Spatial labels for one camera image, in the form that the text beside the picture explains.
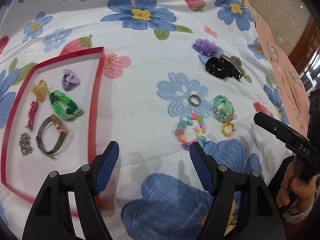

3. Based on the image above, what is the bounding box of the silver chain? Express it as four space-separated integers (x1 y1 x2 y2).
19 132 34 156

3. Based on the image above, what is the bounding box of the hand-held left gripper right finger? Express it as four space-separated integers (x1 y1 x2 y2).
189 141 287 240

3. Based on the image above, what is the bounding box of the small yellow bead ring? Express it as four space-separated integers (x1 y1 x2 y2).
221 121 237 137

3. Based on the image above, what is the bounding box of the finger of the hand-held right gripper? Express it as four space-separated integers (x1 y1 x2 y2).
254 112 298 147

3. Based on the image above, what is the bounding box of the silver claw hair clip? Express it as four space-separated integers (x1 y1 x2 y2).
220 54 253 83

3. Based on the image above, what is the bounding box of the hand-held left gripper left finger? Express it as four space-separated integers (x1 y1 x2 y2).
22 141 120 240

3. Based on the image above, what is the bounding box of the purple scrunchie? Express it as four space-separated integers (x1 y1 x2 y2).
192 38 219 57

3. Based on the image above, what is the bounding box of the red hair clip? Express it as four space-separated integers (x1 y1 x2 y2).
25 100 40 131

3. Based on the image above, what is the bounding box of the red shallow box tray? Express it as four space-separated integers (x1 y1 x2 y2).
0 46 105 217

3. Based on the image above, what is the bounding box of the metal finger ring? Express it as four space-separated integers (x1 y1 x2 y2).
188 94 202 107

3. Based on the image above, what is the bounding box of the metal wrist watch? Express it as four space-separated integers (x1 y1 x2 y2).
36 114 69 160

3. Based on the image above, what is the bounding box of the black scrunchie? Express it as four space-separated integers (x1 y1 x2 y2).
205 56 232 79

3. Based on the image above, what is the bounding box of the person's right forearm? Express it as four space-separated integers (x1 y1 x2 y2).
285 201 320 230

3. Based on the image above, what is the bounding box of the green beaded scrunchie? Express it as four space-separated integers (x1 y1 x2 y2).
212 95 237 122

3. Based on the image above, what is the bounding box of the colourful bead bracelet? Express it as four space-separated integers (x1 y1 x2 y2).
174 113 208 151

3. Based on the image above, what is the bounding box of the green braided bracelet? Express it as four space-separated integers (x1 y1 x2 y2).
49 90 83 122

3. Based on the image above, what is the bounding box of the pink printed sheet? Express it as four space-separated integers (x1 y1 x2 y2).
239 0 313 138

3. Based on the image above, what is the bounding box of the person's right hand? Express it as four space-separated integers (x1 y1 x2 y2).
276 155 317 215

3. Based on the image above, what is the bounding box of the yellow hair clip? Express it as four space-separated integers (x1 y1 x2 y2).
31 79 49 103

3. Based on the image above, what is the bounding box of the purple flower hair tie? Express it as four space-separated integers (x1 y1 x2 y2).
61 68 82 92

